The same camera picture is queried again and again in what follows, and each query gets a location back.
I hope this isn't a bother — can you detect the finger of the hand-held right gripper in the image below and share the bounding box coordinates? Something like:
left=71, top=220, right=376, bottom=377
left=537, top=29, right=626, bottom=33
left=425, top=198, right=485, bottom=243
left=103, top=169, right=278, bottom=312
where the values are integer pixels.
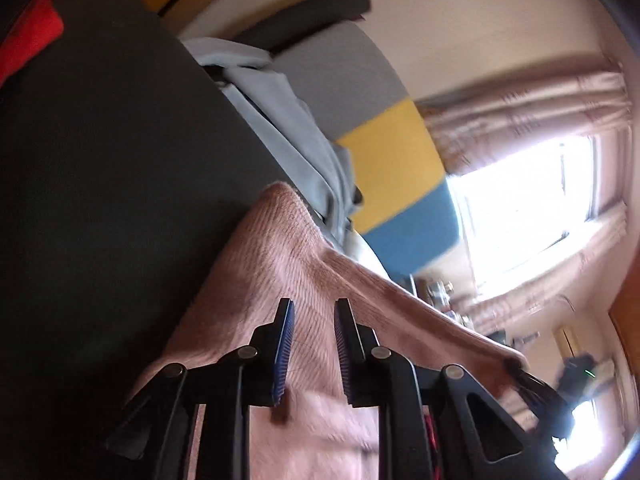
left=505, top=360, right=573, bottom=433

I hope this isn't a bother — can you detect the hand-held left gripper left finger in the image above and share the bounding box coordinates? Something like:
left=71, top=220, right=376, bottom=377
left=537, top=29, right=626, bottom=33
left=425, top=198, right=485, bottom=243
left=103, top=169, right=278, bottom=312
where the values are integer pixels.
left=102, top=298, right=296, bottom=480

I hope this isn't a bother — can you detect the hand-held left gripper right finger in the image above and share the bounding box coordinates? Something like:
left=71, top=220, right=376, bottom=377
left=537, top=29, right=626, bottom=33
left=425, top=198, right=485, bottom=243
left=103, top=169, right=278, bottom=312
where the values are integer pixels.
left=334, top=298, right=566, bottom=480

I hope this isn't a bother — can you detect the pink knit sweater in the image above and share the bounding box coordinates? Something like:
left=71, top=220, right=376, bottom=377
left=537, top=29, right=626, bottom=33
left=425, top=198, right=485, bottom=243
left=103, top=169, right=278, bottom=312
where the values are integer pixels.
left=122, top=181, right=531, bottom=480

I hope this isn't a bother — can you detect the orange wooden panel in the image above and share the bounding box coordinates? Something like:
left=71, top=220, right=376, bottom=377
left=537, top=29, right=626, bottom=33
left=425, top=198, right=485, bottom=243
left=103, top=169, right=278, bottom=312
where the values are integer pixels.
left=607, top=280, right=640, bottom=411

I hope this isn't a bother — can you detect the pink patterned curtain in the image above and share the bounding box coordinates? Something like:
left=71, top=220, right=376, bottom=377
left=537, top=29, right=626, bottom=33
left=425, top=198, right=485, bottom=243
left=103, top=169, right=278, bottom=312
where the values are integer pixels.
left=420, top=70, right=633, bottom=173
left=465, top=202, right=628, bottom=333

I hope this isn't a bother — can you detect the white printed cushion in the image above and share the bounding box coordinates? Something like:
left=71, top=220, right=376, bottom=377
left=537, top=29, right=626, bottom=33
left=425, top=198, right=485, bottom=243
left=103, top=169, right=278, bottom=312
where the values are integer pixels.
left=345, top=230, right=401, bottom=283

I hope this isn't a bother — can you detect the bright window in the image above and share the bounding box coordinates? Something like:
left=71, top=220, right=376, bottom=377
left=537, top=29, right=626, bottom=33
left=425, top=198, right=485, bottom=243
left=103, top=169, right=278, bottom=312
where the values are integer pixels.
left=447, top=135, right=598, bottom=286

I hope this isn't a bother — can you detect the grey yellow blue armchair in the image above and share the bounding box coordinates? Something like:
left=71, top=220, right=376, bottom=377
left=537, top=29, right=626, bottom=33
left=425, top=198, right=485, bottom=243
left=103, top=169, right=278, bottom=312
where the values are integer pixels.
left=235, top=22, right=463, bottom=281

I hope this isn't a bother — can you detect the grey garment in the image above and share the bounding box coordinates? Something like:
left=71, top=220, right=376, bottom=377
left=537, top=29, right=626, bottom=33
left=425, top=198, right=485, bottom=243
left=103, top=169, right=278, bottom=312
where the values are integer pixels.
left=182, top=37, right=366, bottom=251

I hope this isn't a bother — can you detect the black rolled mat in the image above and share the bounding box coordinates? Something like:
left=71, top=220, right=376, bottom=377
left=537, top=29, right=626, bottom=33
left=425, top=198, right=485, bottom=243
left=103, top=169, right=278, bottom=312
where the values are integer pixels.
left=240, top=0, right=373, bottom=51

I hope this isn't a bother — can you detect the red cloth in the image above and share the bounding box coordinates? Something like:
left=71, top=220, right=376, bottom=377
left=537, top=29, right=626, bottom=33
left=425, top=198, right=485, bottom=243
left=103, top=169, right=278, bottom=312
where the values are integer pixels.
left=0, top=0, right=66, bottom=88

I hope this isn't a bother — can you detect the wall air conditioner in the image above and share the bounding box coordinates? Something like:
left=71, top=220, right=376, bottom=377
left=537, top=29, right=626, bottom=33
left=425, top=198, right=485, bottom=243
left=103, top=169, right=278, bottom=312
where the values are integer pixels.
left=552, top=326, right=583, bottom=358

